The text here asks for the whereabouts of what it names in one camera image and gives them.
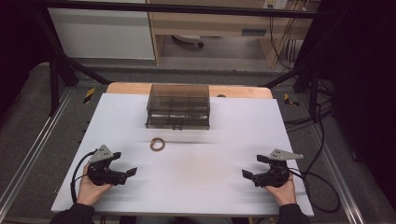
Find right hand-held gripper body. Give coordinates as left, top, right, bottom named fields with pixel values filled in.
left=252, top=148, right=304, bottom=189

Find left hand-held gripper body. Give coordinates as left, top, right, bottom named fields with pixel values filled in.
left=86, top=144, right=129, bottom=187

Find person's left hand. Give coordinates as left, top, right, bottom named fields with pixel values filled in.
left=76, top=162, right=114, bottom=207

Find person's right hand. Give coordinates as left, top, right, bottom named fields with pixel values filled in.
left=264, top=173, right=298, bottom=207

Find white foam board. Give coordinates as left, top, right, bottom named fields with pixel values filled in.
left=50, top=92, right=315, bottom=217

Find yellow black floor tape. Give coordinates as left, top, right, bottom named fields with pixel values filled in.
left=283, top=92, right=301, bottom=107
left=82, top=87, right=96, bottom=105

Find smoky transparent plastic storage box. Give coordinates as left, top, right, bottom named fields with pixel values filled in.
left=145, top=83, right=211, bottom=131

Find black metal stand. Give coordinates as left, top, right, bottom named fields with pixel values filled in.
left=262, top=46, right=321, bottom=122
left=34, top=12, right=113, bottom=117

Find white cabinet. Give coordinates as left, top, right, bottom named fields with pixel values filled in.
left=47, top=0, right=156, bottom=61

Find white chair base with caster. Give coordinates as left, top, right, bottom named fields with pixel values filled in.
left=171, top=34, right=205, bottom=49

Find light wooden desk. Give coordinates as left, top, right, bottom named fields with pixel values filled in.
left=146, top=0, right=314, bottom=68

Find white power strip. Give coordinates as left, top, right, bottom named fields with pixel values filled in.
left=262, top=0, right=290, bottom=10

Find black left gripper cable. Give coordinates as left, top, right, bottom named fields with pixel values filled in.
left=70, top=149, right=98, bottom=204

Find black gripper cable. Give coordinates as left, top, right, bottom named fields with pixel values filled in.
left=70, top=149, right=98, bottom=204
left=288, top=167, right=341, bottom=215

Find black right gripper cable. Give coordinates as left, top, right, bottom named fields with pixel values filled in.
left=288, top=167, right=341, bottom=215

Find black floor cables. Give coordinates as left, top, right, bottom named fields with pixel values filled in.
left=283, top=78, right=335, bottom=134

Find aluminium floor rail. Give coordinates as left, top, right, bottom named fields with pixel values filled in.
left=309, top=122, right=367, bottom=224
left=0, top=88, right=76, bottom=216

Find hanging black cables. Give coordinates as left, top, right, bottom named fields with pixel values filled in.
left=268, top=0, right=309, bottom=71

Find black metal frame bar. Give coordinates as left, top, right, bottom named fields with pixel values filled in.
left=33, top=0, right=320, bottom=19

